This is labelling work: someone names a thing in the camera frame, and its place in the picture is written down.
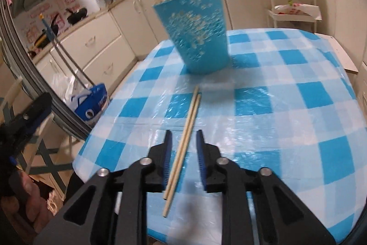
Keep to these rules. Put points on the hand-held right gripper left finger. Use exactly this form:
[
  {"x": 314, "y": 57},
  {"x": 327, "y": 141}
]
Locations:
[{"x": 167, "y": 160}]

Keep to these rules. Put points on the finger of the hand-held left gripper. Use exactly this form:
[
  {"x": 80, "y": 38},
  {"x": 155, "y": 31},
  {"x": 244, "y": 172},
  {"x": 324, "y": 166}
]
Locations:
[{"x": 40, "y": 110}]

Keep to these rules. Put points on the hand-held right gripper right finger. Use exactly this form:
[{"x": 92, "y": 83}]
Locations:
[{"x": 201, "y": 160}]

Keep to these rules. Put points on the wooden chopstick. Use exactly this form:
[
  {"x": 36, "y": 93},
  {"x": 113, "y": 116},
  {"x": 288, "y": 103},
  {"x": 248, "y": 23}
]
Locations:
[
  {"x": 188, "y": 118},
  {"x": 191, "y": 125}
]

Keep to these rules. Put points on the blue perforated utensil holder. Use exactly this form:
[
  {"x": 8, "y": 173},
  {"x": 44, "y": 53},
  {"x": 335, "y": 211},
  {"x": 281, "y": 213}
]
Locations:
[{"x": 197, "y": 32}]

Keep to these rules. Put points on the person's left hand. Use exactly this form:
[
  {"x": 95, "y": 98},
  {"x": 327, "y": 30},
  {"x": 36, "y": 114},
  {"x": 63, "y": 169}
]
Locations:
[{"x": 31, "y": 202}]

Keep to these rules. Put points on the blue plastic shopping bag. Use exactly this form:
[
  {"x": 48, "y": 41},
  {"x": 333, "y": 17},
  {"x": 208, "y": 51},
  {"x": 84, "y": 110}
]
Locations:
[{"x": 91, "y": 103}]

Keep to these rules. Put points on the long grey pole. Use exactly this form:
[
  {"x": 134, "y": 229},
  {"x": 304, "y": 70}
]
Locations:
[
  {"x": 66, "y": 52},
  {"x": 70, "y": 64}
]

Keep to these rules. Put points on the blue checkered tablecloth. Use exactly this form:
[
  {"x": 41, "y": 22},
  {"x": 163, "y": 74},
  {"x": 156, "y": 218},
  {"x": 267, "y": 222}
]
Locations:
[{"x": 272, "y": 107}]

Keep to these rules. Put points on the cream lower kitchen cabinets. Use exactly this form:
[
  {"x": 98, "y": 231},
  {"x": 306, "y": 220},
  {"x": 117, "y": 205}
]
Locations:
[{"x": 114, "y": 41}]

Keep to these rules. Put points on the black pan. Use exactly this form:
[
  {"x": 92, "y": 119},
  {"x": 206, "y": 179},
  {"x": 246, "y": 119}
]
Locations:
[{"x": 76, "y": 15}]

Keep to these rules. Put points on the white table edge board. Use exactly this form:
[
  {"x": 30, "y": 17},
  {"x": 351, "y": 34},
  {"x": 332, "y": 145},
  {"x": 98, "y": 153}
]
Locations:
[{"x": 341, "y": 55}]

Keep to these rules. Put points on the white and red plastic bag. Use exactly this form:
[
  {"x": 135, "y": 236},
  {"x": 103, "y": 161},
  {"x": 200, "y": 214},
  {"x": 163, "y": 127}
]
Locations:
[{"x": 295, "y": 9}]

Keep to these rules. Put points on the metal sliding door frame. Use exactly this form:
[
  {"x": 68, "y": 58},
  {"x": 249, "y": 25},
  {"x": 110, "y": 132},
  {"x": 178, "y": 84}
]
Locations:
[{"x": 37, "y": 70}]

